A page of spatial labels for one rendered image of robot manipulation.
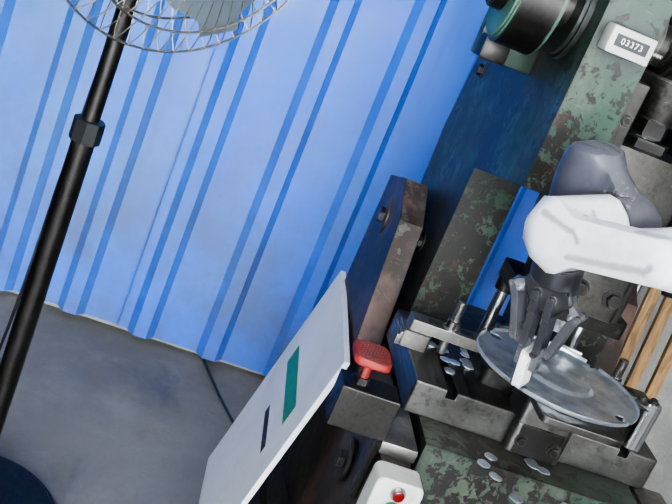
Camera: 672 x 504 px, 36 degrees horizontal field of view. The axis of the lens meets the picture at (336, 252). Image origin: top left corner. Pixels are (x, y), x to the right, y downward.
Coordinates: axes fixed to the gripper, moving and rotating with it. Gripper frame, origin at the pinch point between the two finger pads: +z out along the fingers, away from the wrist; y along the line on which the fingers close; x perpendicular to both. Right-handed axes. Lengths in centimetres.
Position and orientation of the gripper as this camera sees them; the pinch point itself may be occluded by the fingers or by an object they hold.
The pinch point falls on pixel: (525, 365)
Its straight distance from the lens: 161.3
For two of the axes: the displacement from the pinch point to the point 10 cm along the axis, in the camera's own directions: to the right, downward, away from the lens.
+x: 6.8, -3.1, 6.7
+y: 7.2, 4.7, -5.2
